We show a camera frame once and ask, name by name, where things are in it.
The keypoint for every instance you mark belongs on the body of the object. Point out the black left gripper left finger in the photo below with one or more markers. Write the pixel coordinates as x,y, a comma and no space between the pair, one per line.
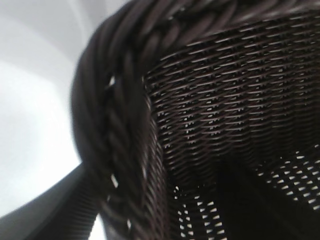
50,217

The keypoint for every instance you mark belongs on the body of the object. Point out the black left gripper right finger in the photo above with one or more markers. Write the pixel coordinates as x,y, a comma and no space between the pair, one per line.
255,220

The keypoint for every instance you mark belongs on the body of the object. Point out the dark brown woven basket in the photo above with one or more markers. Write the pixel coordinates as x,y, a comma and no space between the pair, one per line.
212,100

